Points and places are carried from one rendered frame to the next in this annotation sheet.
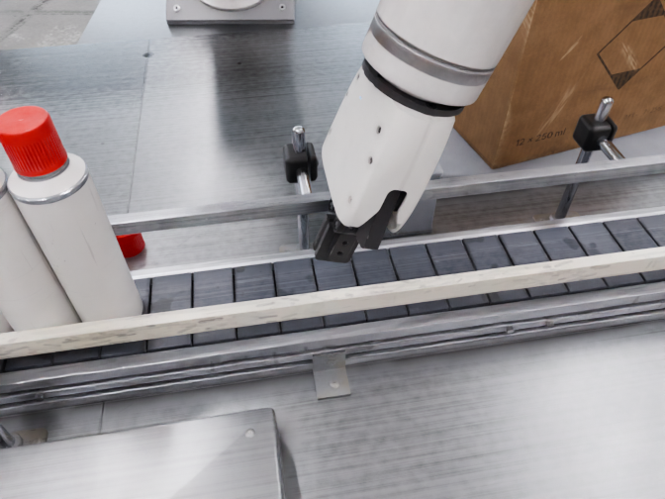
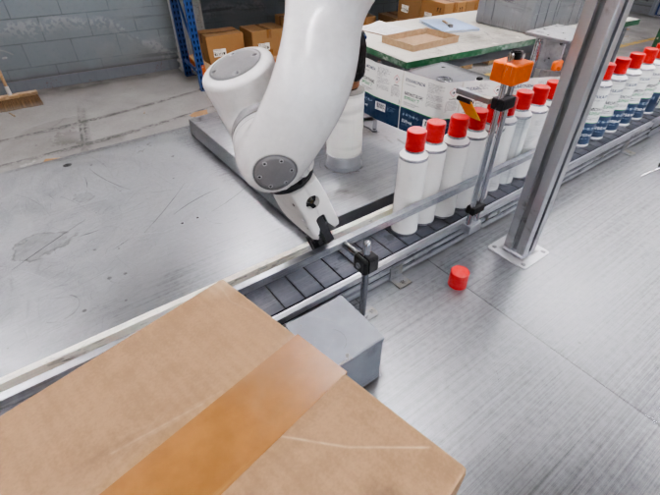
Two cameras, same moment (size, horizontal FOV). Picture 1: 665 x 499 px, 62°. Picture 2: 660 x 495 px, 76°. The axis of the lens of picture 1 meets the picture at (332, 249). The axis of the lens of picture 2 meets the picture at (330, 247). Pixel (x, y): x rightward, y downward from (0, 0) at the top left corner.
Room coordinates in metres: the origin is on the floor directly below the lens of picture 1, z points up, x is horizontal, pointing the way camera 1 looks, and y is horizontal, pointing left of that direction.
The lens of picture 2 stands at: (0.82, -0.23, 1.38)
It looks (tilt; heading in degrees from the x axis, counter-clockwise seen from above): 39 degrees down; 153
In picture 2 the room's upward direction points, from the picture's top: straight up
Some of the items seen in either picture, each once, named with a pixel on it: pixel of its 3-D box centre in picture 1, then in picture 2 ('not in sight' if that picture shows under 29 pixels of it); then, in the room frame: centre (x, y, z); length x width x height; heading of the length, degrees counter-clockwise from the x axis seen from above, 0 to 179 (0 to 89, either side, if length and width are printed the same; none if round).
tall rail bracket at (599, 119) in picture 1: (591, 178); not in sight; (0.45, -0.27, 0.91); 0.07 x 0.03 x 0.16; 10
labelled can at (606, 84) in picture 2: not in sight; (591, 106); (0.19, 0.82, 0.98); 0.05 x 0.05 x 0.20
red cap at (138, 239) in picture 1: (125, 236); (459, 277); (0.43, 0.23, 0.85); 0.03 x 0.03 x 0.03
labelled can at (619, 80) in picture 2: not in sight; (606, 99); (0.18, 0.89, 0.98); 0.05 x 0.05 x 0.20
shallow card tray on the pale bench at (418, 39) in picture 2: not in sight; (419, 38); (-1.14, 1.29, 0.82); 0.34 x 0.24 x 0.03; 99
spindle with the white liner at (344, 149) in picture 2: not in sight; (345, 103); (0.01, 0.21, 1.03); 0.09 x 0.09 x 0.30
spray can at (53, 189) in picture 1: (76, 235); (410, 183); (0.29, 0.19, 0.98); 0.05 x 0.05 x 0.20
